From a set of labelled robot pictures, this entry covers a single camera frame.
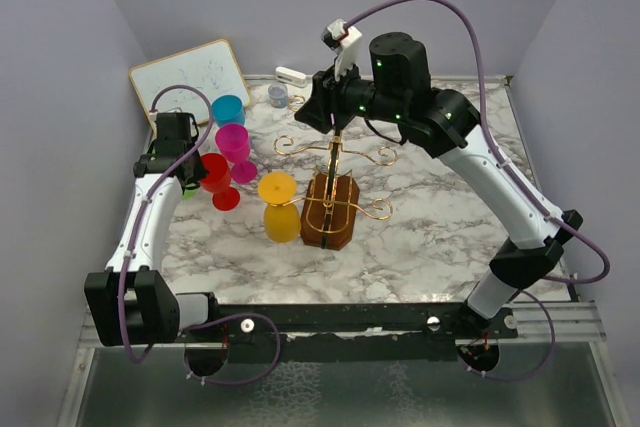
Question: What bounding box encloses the gold wire glass rack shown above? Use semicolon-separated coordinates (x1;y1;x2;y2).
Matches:
273;94;400;251

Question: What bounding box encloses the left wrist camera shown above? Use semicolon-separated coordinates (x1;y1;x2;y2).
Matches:
149;107;183;118

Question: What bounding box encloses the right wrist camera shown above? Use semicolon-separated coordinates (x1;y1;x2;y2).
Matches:
321;19;363;81

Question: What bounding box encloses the white eraser box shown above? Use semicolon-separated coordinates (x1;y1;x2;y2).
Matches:
274;66;307;88

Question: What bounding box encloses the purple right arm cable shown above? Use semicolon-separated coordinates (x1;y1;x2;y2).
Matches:
342;0;612;382

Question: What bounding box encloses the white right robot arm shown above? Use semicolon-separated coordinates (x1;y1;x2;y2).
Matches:
295;32;583;338

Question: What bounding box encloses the black mounting rail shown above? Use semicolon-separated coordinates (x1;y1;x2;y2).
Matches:
183;302;517;363

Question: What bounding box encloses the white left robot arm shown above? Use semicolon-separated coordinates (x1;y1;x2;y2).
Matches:
84;112;221;347

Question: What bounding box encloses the blue wine glass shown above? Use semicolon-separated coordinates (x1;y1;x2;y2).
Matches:
211;95;246;127

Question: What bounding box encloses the small whiteboard gold frame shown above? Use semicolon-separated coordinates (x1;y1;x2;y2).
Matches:
129;39;251;112

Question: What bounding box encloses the red wine glass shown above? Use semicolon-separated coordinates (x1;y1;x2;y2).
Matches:
200;153;240;211

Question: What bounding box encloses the yellow wine glass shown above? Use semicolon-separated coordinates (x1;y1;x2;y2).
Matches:
258;171;301;243

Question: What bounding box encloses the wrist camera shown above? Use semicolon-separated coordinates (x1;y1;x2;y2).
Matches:
321;19;363;81
149;107;183;118

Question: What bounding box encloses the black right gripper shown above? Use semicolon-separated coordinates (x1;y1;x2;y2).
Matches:
293;57;403;136

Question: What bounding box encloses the green wine glass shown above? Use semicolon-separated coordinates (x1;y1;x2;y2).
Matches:
182;188;199;200

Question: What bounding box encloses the wooden rack base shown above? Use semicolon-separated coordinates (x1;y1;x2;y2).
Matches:
300;171;360;251

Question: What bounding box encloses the pink wine glass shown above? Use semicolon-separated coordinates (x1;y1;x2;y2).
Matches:
215;123;258;184

